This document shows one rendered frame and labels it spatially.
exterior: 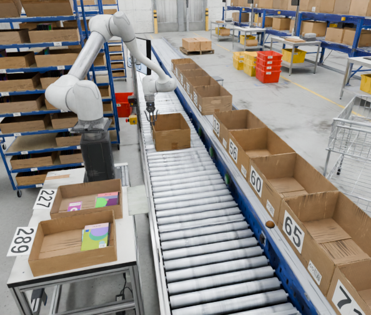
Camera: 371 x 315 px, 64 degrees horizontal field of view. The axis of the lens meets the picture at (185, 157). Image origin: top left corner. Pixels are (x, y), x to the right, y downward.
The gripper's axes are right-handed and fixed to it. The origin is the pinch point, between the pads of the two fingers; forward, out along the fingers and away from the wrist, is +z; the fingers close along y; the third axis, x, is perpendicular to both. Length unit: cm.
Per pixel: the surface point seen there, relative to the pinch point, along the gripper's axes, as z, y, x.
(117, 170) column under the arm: 29, 30, 37
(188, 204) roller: 47, -13, 82
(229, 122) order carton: 3, -62, 20
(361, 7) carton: -201, -500, -363
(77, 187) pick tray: 32, 54, 64
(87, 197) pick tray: 39, 49, 65
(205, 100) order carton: -18, -51, -13
